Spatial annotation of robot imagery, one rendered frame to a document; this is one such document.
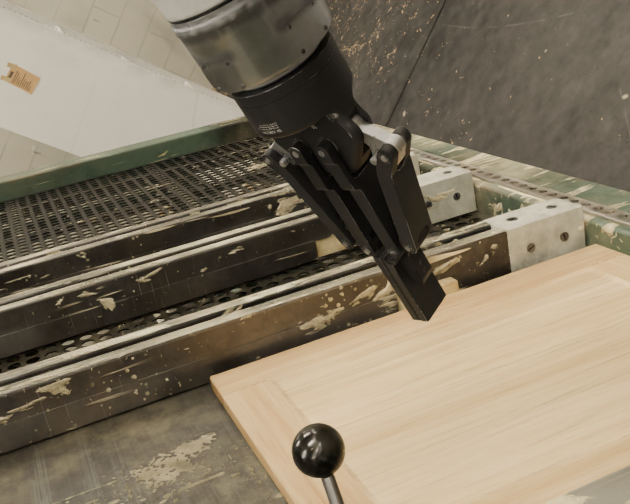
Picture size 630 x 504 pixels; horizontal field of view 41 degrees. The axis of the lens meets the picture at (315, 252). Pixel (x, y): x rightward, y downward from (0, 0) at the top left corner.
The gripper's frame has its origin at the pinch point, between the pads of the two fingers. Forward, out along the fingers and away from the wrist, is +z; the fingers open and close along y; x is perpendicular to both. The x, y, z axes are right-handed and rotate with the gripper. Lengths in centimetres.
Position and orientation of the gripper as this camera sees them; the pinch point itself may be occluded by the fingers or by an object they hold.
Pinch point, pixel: (411, 276)
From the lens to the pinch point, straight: 65.4
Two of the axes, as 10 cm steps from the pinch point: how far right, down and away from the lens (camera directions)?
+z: 4.8, 7.1, 5.2
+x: 5.5, -7.0, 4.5
